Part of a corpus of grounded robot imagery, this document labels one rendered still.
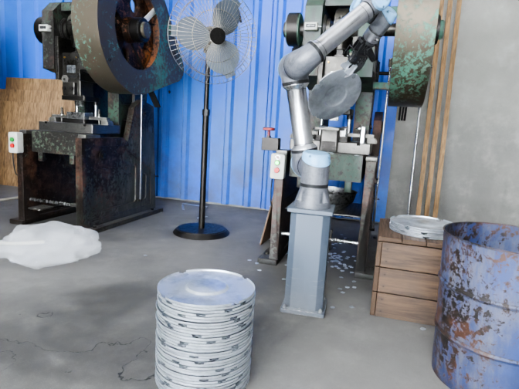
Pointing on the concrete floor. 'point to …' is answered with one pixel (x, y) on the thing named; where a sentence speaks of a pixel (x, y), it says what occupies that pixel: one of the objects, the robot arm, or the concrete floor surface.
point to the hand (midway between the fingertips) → (346, 74)
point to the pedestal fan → (195, 34)
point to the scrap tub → (478, 307)
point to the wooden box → (405, 276)
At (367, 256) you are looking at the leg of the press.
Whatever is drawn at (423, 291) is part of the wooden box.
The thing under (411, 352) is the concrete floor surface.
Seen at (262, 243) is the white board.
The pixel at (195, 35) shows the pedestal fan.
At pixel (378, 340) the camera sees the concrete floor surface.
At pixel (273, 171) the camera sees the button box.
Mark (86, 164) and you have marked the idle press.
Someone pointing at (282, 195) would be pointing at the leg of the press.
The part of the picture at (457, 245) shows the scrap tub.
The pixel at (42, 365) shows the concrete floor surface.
